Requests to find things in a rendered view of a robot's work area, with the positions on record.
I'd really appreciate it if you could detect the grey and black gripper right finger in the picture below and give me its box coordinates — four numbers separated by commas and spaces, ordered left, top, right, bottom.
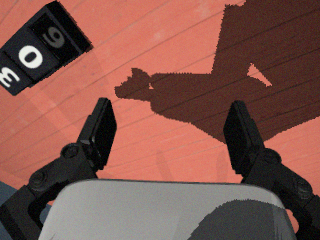
223, 100, 320, 240

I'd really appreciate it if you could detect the black cube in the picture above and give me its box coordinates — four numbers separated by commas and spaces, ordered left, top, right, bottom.
5, 15, 74, 80
0, 50, 35, 96

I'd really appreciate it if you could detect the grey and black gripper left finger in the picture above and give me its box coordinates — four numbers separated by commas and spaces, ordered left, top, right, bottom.
0, 97, 117, 240

